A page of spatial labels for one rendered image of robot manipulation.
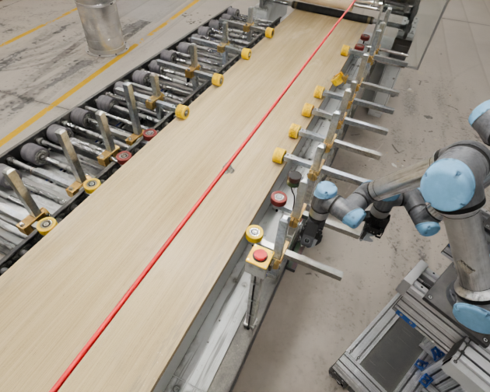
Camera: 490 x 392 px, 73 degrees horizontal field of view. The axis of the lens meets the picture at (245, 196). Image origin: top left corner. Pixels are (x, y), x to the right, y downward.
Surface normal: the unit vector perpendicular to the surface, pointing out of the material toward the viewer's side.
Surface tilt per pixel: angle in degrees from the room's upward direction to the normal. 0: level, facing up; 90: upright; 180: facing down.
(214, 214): 0
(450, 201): 84
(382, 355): 0
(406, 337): 0
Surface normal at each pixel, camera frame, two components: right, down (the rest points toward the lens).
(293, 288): 0.05, -0.68
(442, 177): -0.75, 0.39
